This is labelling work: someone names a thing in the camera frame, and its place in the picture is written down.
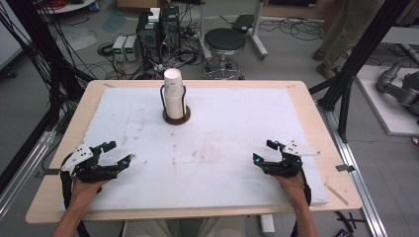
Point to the black metal frame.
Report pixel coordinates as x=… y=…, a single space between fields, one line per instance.
x=42 y=59
x=362 y=49

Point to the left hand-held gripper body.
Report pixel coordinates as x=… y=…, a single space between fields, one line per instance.
x=86 y=168

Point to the person's right hand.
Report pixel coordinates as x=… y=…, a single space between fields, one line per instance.
x=291 y=189

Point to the black round stool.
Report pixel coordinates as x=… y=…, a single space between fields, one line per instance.
x=224 y=40

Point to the grey power supply unit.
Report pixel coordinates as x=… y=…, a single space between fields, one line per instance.
x=131 y=47
x=118 y=47

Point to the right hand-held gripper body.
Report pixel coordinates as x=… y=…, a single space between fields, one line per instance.
x=290 y=163

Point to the black tape strip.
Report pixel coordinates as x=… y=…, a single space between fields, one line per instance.
x=345 y=168
x=52 y=171

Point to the black computer tower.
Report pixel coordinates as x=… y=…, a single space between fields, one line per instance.
x=170 y=26
x=148 y=36

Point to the white foam mat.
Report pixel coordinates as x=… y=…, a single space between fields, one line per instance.
x=210 y=138

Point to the aluminium rail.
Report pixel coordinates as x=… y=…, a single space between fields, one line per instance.
x=359 y=177
x=23 y=171

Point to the thin wooden stick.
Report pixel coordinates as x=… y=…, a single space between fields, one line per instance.
x=336 y=194

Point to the small white box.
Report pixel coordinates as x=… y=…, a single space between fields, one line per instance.
x=154 y=15

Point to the white platform board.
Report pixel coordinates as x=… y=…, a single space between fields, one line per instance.
x=385 y=112

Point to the stack of white paper cups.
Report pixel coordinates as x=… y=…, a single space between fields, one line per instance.
x=173 y=92

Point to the person's left hand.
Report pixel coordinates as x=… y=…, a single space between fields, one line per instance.
x=85 y=192

